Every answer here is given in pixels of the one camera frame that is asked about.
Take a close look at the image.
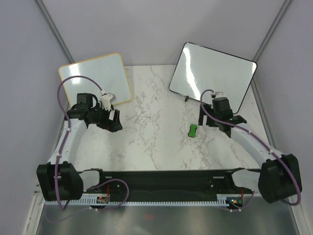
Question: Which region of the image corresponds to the wood-framed whiteboard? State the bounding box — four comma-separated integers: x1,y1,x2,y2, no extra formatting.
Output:
59,53,132,106

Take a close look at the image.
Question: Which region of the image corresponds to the white slotted cable duct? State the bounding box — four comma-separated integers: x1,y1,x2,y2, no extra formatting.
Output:
45,192,232,206

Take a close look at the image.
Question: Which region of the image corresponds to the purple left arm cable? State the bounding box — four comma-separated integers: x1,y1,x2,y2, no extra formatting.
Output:
44,75,130,223

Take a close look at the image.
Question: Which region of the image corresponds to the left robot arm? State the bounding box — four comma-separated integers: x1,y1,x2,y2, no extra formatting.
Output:
36,93,123,201

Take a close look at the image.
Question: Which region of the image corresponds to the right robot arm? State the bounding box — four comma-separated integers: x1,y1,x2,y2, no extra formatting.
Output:
199,97,302,206

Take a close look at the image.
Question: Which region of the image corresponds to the aluminium rail frame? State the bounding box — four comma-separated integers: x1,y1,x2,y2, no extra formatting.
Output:
34,182,45,202

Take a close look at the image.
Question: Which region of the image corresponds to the black-framed whiteboard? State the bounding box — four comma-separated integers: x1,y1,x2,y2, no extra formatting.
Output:
168,42,258,114

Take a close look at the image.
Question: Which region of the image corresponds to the green whiteboard eraser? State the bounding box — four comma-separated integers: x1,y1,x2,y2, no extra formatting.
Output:
188,124,198,138

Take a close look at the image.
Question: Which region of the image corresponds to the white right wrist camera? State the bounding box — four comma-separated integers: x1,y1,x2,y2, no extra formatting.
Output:
211,92,224,99

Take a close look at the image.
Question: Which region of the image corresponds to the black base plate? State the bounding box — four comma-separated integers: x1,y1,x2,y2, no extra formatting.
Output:
87,169,252,200

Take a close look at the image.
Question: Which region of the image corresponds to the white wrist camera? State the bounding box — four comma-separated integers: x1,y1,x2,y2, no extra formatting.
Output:
211,92,224,99
100,92,116,111

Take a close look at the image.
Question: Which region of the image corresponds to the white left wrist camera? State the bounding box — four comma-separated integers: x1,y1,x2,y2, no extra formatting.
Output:
100,92,116,111

